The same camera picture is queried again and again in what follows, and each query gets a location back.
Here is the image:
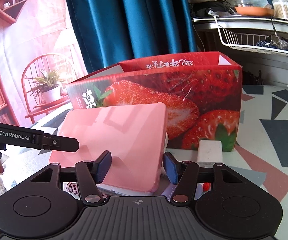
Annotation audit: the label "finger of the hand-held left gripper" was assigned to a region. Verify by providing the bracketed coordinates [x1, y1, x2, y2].
[40, 133, 80, 153]

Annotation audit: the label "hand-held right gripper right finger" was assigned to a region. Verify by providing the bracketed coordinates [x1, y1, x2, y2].
[163, 151, 245, 204]

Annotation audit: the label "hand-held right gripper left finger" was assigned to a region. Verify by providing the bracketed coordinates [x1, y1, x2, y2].
[30, 151, 112, 205]

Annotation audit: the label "pink plastic case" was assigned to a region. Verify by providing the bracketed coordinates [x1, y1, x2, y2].
[50, 102, 169, 196]

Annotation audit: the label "red strawberry print cardboard box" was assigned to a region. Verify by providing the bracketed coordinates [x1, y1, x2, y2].
[66, 51, 243, 153]

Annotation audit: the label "black white checkered item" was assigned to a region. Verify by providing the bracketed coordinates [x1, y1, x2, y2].
[64, 181, 109, 202]

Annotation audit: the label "white rectangular power adapter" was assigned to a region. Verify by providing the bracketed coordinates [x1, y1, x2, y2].
[197, 140, 224, 168]

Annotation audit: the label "geometric patterned tablecloth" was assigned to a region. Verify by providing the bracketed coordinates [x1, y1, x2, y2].
[0, 84, 288, 205]

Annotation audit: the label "white shelf desk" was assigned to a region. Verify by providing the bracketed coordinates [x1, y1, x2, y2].
[191, 16, 288, 91]

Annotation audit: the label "blue curtain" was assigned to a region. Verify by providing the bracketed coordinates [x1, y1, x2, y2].
[60, 0, 197, 73]

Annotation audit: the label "blue foil packets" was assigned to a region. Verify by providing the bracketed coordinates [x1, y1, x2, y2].
[256, 35, 288, 51]

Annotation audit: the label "black cloth pile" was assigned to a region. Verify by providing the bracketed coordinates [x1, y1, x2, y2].
[192, 1, 231, 18]

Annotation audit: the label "orange tray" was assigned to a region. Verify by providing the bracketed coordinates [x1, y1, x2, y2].
[234, 6, 276, 16]

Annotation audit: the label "clear cotton swab box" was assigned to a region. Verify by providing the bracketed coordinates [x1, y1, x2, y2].
[272, 0, 288, 20]

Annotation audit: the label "printed wall tapestry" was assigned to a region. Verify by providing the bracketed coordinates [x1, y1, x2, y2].
[0, 0, 91, 128]

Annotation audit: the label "white wire basket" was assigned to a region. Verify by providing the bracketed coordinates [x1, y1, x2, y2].
[217, 26, 288, 56]

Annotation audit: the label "black cable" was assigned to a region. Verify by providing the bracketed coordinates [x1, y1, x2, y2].
[271, 15, 280, 39]

